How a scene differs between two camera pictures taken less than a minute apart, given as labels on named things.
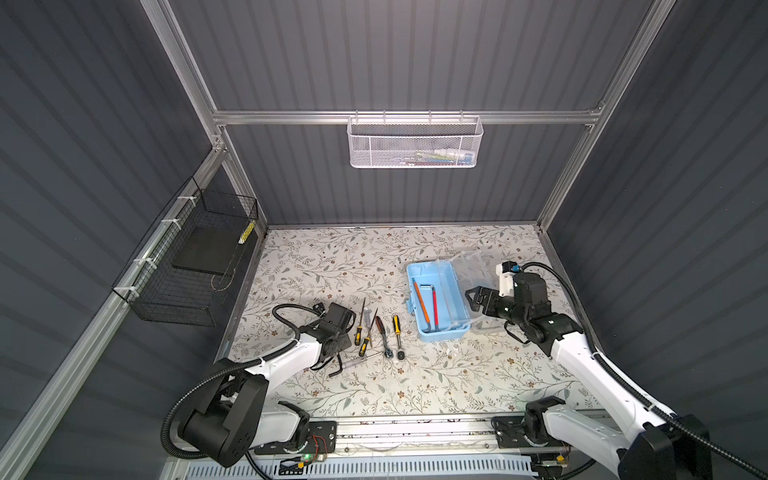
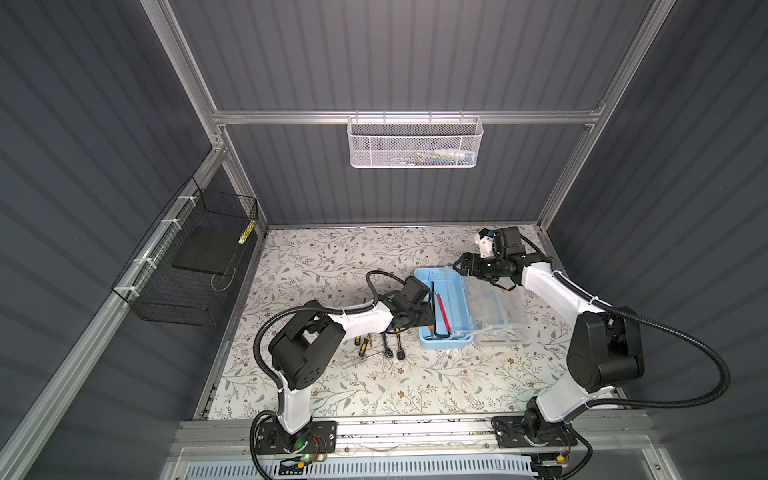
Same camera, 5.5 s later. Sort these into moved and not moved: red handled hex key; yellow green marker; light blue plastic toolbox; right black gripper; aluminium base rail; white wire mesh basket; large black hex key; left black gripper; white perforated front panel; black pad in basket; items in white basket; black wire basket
Moved: large black hex key; light blue plastic toolbox; left black gripper; red handled hex key; right black gripper
Not moved: yellow green marker; black pad in basket; white perforated front panel; aluminium base rail; white wire mesh basket; black wire basket; items in white basket
